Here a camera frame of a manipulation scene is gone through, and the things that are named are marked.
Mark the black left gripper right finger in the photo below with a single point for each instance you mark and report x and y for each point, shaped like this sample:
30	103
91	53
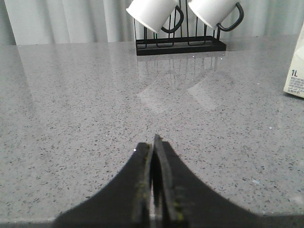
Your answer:
182	200

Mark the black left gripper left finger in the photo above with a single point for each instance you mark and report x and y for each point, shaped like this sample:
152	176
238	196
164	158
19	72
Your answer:
123	203

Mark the white milk carton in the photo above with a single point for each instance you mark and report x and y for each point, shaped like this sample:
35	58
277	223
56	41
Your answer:
294	83

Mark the black wire mug rack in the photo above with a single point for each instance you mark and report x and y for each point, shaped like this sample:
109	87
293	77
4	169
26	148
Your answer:
192	36

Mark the white mug black handle left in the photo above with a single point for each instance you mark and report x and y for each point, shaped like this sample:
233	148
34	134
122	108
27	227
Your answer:
153	14

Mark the white mug black handle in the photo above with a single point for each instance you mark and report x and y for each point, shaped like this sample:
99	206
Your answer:
153	14
213	12

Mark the white mug black handle right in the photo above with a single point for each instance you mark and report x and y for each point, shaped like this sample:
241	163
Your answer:
213	12

